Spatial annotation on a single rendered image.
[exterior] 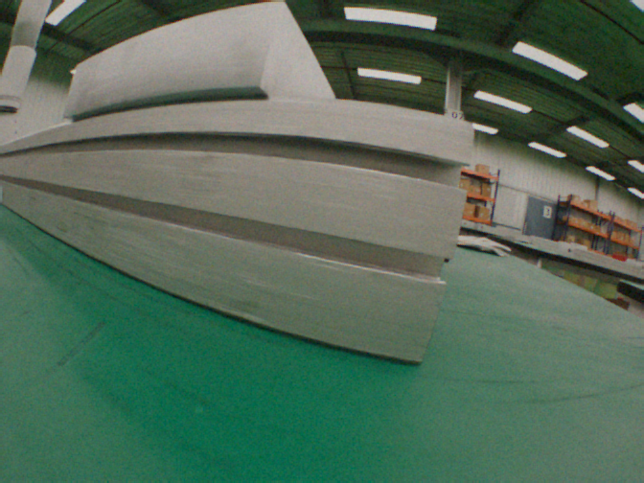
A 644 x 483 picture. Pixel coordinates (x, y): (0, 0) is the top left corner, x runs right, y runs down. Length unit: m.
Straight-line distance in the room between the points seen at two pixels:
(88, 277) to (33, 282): 0.03
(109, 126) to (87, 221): 0.06
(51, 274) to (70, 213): 0.05
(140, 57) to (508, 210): 11.84
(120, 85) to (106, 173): 0.05
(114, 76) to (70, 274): 0.10
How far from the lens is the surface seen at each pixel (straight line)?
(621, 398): 0.15
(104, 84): 0.17
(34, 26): 0.90
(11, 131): 0.84
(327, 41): 7.04
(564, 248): 2.22
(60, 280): 0.15
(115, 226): 0.15
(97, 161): 0.17
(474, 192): 10.29
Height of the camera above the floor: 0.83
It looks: 10 degrees down
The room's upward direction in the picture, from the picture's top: 10 degrees clockwise
